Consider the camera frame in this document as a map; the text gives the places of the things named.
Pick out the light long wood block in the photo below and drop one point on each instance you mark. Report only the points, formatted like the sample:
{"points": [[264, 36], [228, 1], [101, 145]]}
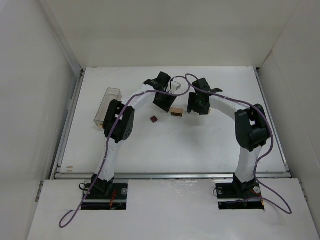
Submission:
{"points": [[176, 110]]}

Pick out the aluminium frame rail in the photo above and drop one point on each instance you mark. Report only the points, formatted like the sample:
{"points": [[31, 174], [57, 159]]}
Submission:
{"points": [[171, 176]]}

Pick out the maroon wood cube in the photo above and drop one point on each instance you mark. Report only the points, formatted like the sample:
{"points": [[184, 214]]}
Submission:
{"points": [[154, 119]]}

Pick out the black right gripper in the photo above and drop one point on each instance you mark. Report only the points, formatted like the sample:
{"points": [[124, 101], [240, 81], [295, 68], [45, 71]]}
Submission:
{"points": [[198, 106]]}

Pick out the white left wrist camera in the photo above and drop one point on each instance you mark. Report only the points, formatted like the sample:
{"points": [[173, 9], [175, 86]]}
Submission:
{"points": [[174, 86]]}

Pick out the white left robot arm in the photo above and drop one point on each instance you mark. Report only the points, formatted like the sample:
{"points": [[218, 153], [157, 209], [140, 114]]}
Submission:
{"points": [[118, 125]]}

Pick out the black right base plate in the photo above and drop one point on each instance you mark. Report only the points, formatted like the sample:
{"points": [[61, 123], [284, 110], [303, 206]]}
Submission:
{"points": [[231, 191]]}

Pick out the clear plastic box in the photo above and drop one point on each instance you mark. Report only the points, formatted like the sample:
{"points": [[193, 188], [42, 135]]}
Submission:
{"points": [[110, 94]]}

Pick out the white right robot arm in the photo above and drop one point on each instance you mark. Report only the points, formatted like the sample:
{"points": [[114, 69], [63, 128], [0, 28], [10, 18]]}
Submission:
{"points": [[251, 132]]}

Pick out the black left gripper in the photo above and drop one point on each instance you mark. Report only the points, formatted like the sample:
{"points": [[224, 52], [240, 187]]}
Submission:
{"points": [[163, 100]]}

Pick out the dark brown L block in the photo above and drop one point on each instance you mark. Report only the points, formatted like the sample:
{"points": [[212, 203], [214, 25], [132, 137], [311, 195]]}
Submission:
{"points": [[176, 114]]}

